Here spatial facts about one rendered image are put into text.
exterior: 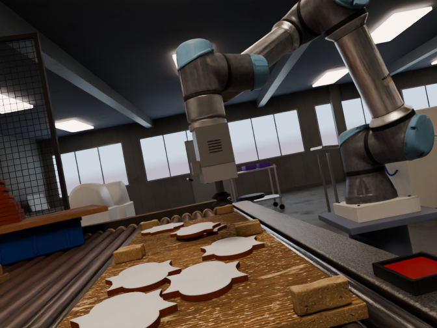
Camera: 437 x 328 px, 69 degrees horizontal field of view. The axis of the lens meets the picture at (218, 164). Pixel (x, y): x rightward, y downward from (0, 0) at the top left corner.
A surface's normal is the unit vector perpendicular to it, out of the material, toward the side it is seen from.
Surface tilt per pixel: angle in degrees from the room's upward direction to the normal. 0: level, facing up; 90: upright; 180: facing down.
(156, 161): 90
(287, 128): 90
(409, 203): 90
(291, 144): 90
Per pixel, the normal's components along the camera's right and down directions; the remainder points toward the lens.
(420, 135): 0.52, -0.04
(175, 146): 0.00, -0.02
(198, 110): -0.34, 0.05
